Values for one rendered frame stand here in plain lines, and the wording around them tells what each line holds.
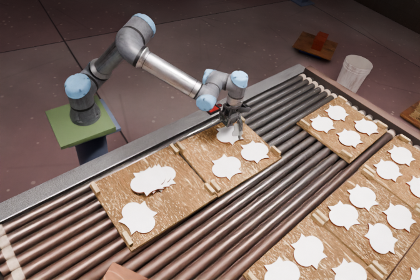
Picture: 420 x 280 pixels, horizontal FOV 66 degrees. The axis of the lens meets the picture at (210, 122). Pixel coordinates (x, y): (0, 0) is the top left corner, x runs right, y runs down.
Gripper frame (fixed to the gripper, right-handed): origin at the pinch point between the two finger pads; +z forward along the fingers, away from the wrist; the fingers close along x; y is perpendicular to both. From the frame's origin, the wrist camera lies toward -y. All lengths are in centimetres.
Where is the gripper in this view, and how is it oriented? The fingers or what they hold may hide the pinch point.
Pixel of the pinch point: (230, 130)
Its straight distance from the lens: 163.7
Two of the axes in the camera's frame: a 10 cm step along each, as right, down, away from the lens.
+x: 6.1, 6.0, -5.2
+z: -1.2, 7.1, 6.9
